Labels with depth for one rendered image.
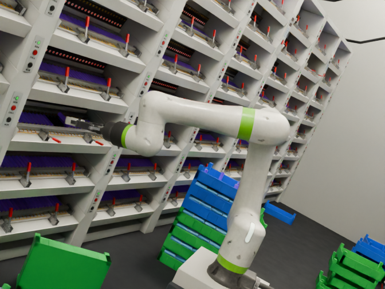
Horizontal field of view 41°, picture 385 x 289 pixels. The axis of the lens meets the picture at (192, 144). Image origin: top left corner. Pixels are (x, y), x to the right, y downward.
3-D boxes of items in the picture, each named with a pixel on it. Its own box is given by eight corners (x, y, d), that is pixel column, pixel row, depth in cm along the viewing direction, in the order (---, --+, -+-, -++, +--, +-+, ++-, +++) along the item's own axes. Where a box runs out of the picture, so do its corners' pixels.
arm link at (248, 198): (253, 234, 217) (286, 109, 207) (256, 249, 201) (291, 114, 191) (223, 227, 217) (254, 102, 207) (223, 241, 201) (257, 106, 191)
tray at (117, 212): (150, 216, 301) (164, 199, 297) (86, 227, 246) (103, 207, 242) (128, 191, 307) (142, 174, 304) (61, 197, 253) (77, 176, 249)
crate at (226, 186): (252, 200, 278) (259, 187, 277) (245, 205, 259) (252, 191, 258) (204, 175, 286) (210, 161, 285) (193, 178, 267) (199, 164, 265)
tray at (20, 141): (106, 153, 231) (118, 138, 229) (3, 150, 176) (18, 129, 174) (79, 124, 238) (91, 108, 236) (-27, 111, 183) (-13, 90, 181)
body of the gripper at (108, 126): (125, 124, 197) (105, 119, 201) (112, 122, 190) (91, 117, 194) (120, 143, 198) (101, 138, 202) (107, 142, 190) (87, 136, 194)
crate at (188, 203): (240, 226, 281) (246, 213, 279) (231, 233, 261) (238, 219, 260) (192, 200, 288) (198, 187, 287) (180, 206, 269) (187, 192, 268)
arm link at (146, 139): (149, 160, 180) (165, 159, 190) (156, 125, 179) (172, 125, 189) (117, 151, 187) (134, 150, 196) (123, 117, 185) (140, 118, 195)
